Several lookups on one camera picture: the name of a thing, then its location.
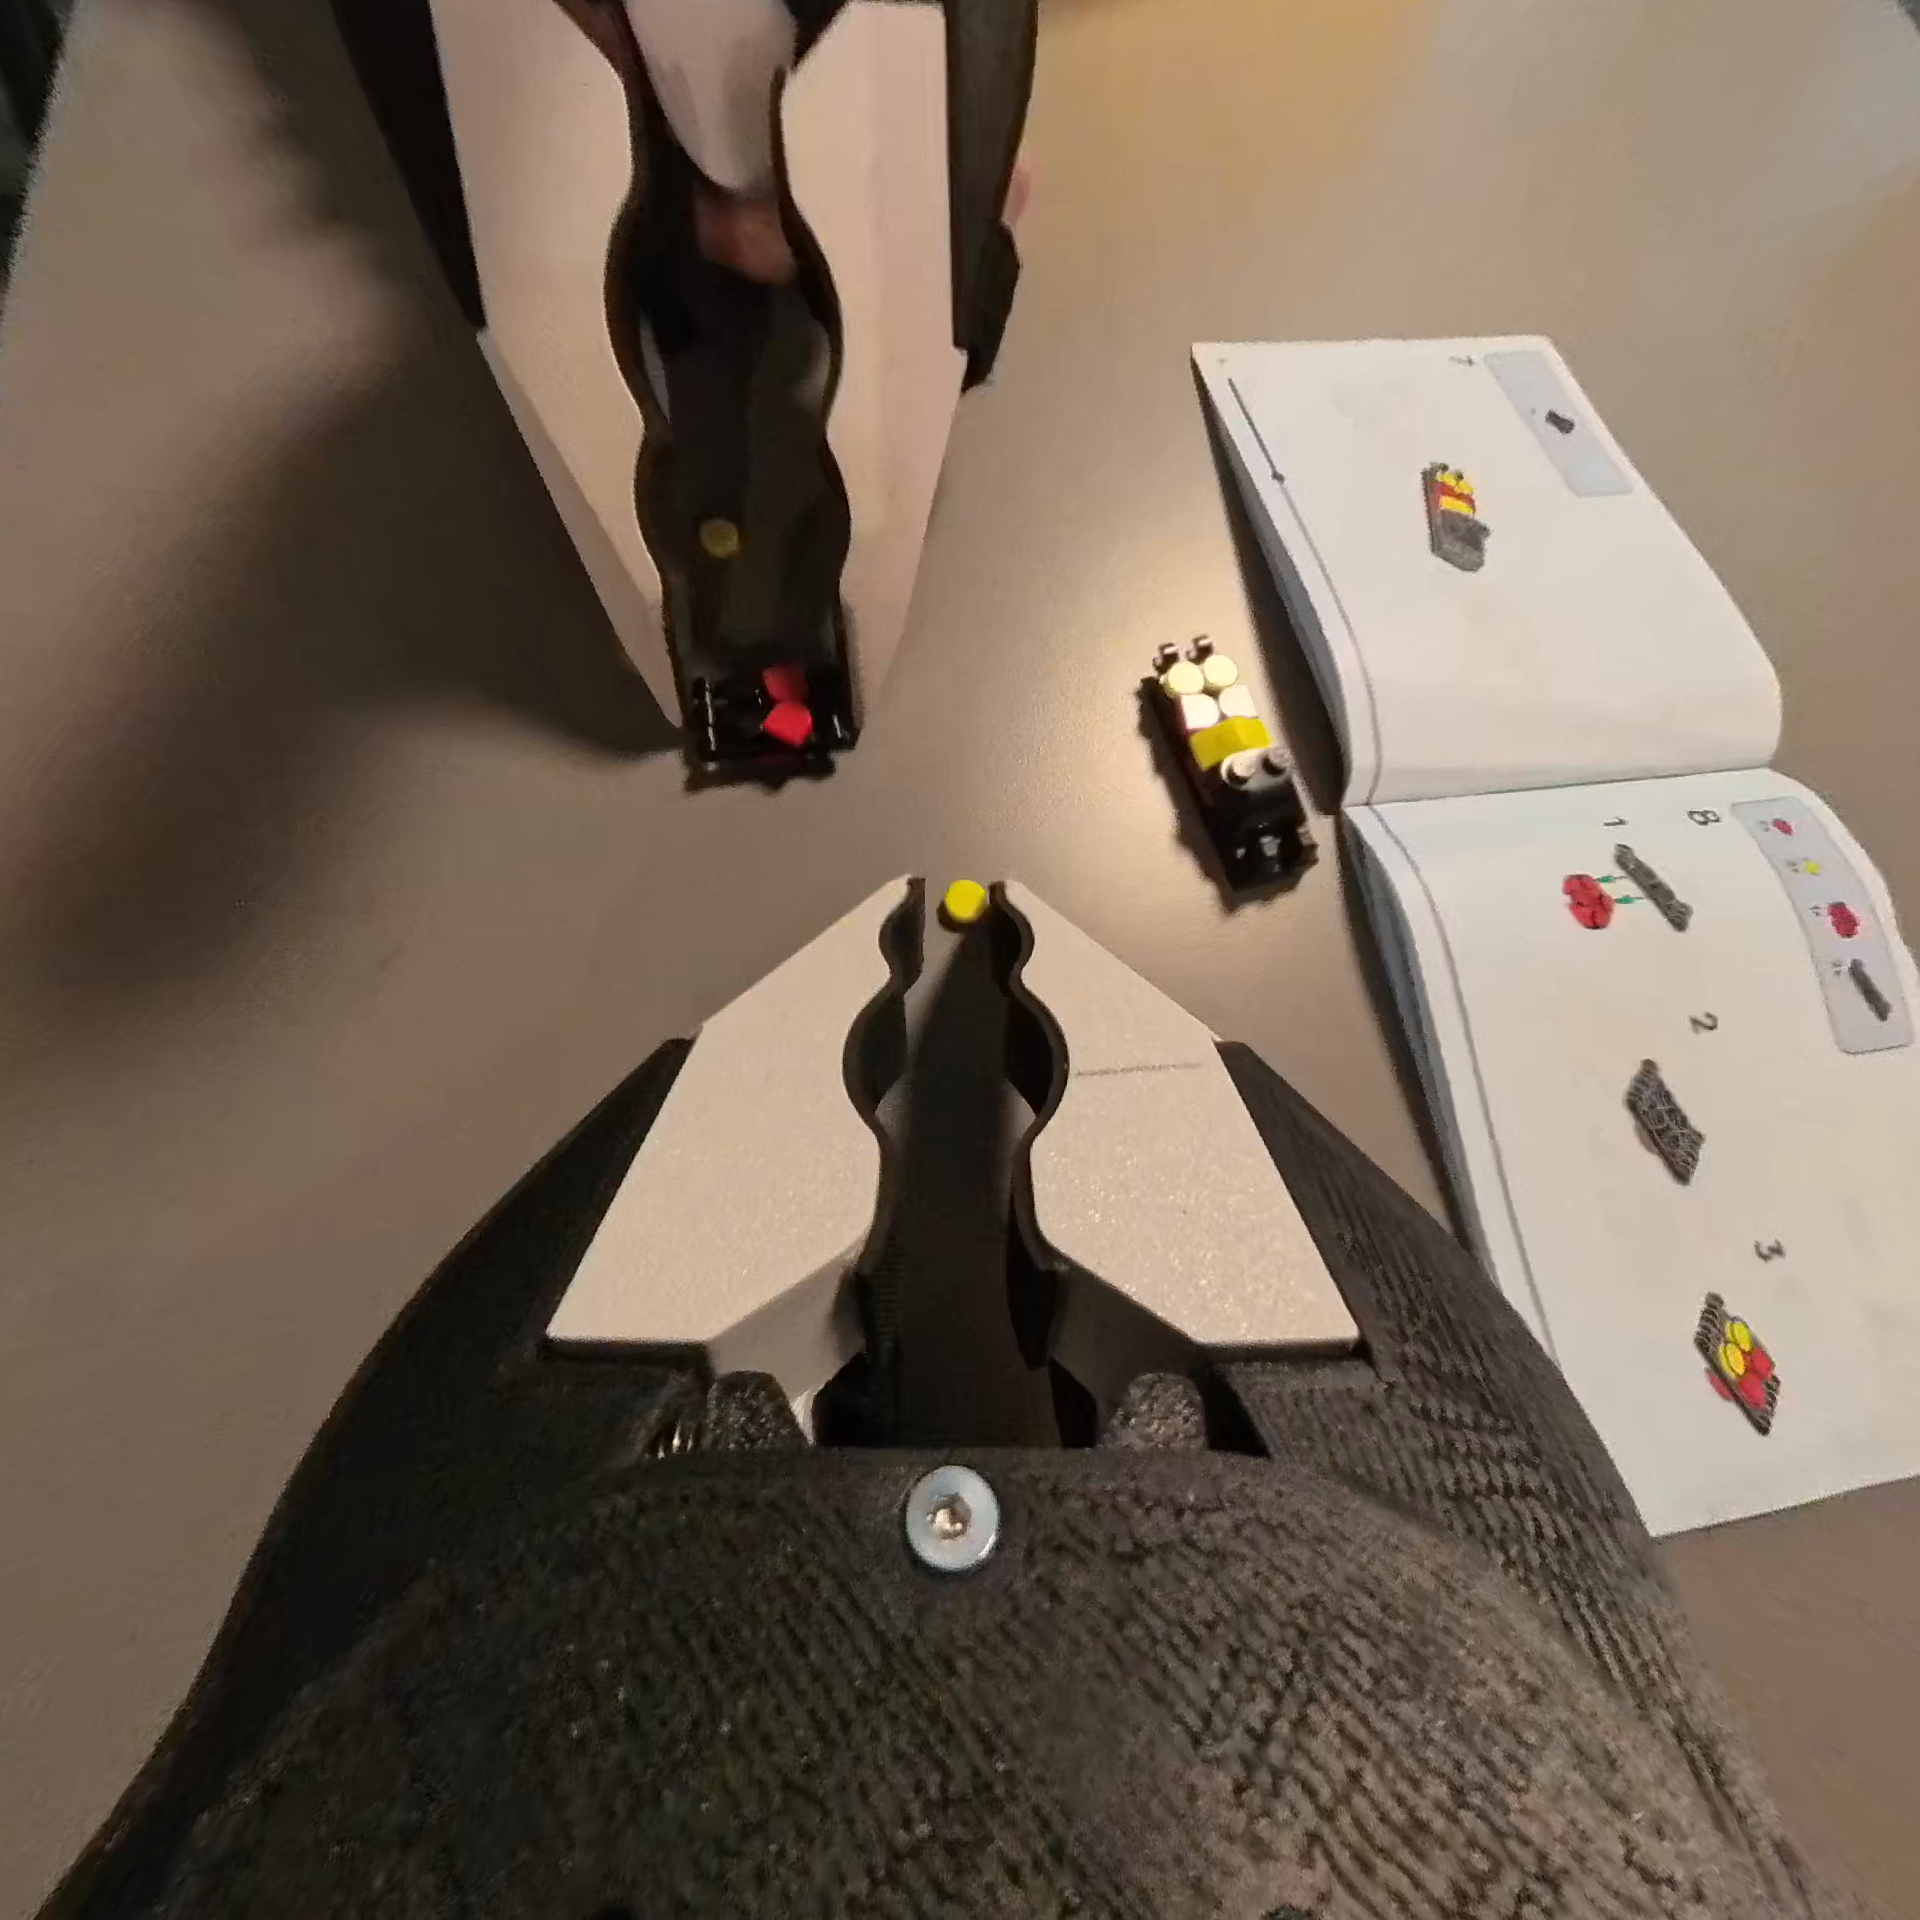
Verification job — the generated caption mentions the person's left hand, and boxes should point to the person's left hand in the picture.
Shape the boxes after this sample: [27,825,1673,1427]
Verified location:
[694,187,801,289]

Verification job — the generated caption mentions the black yellow red lego model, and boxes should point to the black yellow red lego model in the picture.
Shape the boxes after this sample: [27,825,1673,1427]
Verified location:
[1136,634,1326,890]

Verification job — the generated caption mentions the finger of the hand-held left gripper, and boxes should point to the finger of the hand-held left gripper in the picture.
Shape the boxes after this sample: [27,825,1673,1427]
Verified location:
[432,0,706,733]
[778,0,969,723]

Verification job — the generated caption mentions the black lego plate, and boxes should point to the black lego plate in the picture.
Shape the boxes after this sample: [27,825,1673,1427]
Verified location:
[680,660,867,780]

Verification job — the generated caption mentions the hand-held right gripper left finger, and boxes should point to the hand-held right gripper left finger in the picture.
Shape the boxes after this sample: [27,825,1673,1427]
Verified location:
[544,874,929,1378]

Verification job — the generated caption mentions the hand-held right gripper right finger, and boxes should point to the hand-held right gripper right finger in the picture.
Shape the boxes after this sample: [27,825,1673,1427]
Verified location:
[989,877,1368,1359]

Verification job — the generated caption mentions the white instruction booklet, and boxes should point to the white instruction booklet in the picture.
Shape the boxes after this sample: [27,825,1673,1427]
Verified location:
[1188,333,1920,1540]

